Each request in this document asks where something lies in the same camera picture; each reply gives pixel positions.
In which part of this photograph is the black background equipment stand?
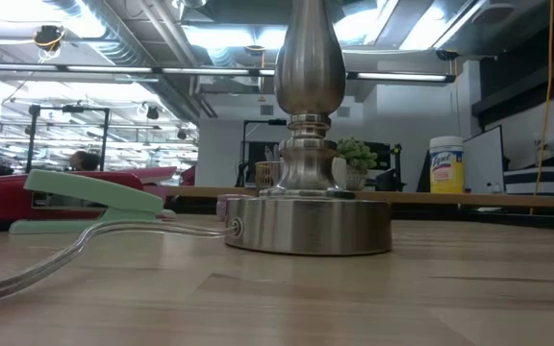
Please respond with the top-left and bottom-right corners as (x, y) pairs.
(367, 141), (406, 193)

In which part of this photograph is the green succulent in pot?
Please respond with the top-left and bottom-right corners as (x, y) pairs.
(337, 136), (379, 192)

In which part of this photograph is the large pink patterned round tin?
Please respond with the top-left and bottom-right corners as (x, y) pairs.
(215, 193), (254, 222)

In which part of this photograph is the navy white striped box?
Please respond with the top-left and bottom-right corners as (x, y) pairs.
(502, 165), (554, 197)

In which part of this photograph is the brushed silver lamp base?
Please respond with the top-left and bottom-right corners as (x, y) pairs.
(223, 0), (393, 257)

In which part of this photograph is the clear lamp power cord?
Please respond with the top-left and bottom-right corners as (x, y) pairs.
(0, 218), (242, 309)

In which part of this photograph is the person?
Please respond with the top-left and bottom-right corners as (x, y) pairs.
(68, 150), (101, 173)

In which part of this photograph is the LED light strip bar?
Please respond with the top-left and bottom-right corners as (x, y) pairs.
(0, 62), (459, 86)

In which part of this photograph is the mint green stapler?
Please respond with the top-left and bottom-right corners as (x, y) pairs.
(9, 168), (177, 235)

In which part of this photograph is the orange wooden desk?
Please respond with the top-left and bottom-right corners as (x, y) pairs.
(164, 185), (554, 210)

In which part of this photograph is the black background rig frame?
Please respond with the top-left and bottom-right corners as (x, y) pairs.
(241, 118), (290, 188)
(27, 104), (111, 169)

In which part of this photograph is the gold wire pen holder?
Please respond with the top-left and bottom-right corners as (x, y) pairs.
(255, 161), (286, 191)

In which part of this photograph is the pink stapler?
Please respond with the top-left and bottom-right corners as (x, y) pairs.
(117, 165), (178, 186)

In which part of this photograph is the white board panel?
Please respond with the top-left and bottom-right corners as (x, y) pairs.
(462, 125), (507, 195)

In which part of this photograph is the yellow Lysol wipes canister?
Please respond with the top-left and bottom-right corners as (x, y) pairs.
(429, 136), (466, 195)

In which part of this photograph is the yellow cable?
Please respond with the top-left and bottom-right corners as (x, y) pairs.
(529, 0), (554, 215)

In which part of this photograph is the white textured pen cup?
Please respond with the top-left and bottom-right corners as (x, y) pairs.
(330, 156), (348, 189)

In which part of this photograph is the black ceiling fixture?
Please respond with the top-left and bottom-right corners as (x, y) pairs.
(33, 24), (66, 59)

